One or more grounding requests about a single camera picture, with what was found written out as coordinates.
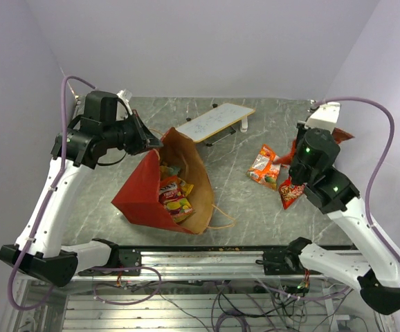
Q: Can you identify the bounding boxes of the loose wires under table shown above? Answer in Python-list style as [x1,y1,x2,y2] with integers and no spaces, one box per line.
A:
[92,266,360,332]

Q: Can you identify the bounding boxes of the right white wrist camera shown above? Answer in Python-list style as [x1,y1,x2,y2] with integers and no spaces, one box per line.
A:
[297,102,340,133]

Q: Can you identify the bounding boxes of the orange reeses snack bag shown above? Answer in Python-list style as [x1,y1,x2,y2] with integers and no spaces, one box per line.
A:
[246,144,280,190]

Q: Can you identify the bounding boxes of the red paper bag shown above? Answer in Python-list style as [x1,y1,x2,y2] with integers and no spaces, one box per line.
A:
[111,126,236,236]

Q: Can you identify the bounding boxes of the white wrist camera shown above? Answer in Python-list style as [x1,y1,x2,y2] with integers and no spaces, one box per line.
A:
[297,102,340,133]
[117,89,132,111]

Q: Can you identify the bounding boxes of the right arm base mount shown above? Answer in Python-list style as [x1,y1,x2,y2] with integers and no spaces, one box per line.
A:
[255,237,312,275]

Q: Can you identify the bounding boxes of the red doritos chip bag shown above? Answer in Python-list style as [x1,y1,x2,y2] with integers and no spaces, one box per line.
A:
[272,128,354,165]

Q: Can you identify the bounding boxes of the yellow snack packet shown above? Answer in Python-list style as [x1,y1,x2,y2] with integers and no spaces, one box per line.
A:
[179,179,194,197]

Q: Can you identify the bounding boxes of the teal snack packet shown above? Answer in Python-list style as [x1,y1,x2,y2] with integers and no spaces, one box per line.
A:
[159,163,181,180]

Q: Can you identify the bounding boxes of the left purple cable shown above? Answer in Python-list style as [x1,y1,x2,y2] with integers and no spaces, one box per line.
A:
[7,75,97,311]

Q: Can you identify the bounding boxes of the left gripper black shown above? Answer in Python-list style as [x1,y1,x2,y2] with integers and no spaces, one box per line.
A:
[103,109,164,155]

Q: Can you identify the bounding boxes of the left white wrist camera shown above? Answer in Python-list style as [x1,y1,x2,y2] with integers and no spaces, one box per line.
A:
[117,89,132,111]

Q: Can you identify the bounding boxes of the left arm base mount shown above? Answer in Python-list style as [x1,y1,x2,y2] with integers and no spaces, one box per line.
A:
[92,238,142,276]

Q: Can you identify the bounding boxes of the aluminium rail frame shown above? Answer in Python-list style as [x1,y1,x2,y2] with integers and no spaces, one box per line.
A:
[0,246,397,331]

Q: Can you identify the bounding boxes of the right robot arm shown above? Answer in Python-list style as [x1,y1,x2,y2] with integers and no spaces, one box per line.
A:
[283,126,400,315]

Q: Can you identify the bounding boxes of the small whiteboard yellow frame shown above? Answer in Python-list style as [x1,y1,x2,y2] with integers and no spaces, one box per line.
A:
[176,103,255,143]

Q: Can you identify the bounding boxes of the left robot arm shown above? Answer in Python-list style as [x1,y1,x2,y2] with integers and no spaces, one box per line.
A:
[0,90,163,287]

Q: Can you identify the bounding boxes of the red skittles snack bag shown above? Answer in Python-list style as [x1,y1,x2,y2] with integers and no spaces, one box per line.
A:
[278,177,305,210]

